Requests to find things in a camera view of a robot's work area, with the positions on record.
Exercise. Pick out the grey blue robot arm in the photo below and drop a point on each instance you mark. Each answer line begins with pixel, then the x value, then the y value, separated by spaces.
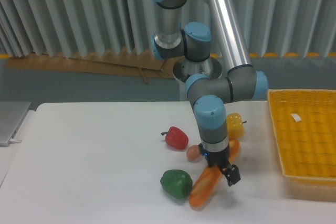
pixel 197 42

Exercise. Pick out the grey pleated curtain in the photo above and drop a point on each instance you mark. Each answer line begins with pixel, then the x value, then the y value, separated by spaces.
pixel 281 27

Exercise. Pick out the white charger cable plug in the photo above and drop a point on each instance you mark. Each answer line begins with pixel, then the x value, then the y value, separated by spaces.
pixel 13 141

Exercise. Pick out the white paper label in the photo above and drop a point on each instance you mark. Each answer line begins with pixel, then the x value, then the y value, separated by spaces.
pixel 296 117

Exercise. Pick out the orange toy baguette bread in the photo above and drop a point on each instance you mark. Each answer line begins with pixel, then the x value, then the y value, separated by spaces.
pixel 209 178

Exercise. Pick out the yellow woven basket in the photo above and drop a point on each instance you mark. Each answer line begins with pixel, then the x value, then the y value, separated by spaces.
pixel 306 149

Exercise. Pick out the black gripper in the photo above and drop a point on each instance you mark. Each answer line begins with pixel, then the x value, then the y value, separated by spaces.
pixel 221 160

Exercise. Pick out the green toy bell pepper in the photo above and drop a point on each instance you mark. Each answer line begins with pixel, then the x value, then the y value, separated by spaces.
pixel 177 183

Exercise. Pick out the silver laptop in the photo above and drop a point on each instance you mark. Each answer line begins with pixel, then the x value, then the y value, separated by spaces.
pixel 12 116

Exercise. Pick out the brown cardboard sheet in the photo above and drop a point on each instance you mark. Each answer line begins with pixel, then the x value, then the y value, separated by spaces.
pixel 59 63

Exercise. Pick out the brown toy egg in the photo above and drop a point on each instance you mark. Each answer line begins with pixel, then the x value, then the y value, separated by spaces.
pixel 193 153

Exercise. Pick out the yellow toy bell pepper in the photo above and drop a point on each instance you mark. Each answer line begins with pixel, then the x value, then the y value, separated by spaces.
pixel 235 126

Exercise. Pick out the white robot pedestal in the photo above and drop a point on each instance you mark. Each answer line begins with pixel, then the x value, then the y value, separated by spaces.
pixel 184 68

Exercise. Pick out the red toy bell pepper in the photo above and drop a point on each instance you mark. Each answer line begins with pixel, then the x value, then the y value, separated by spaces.
pixel 176 138

